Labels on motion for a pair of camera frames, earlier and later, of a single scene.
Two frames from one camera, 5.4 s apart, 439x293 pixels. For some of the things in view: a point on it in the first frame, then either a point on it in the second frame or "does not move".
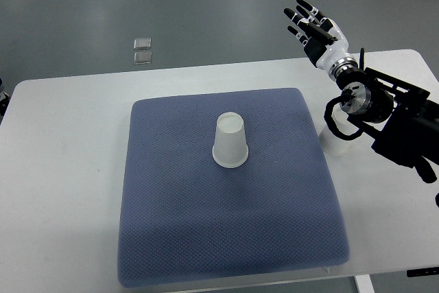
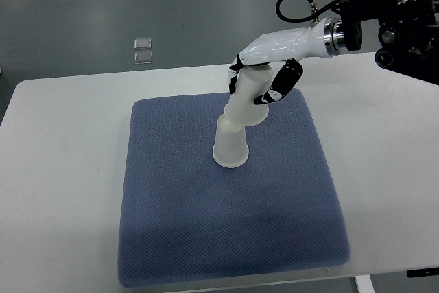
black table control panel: x=422 y=272 does not move
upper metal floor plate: x=142 y=43 does not move
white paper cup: x=333 y=145 -> x=251 y=80
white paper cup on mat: x=230 y=149 does not move
